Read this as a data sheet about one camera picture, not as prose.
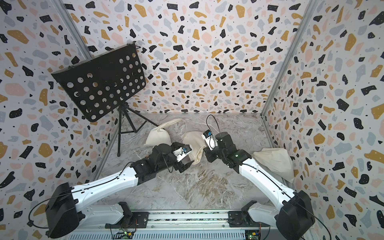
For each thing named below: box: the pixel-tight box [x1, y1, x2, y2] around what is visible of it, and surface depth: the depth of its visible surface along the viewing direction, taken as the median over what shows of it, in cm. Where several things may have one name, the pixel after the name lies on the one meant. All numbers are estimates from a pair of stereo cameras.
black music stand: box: [51, 43, 159, 157], surface depth 73 cm
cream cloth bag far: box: [144, 118, 182, 147], surface depth 100 cm
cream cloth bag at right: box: [252, 147, 295, 183], surface depth 88 cm
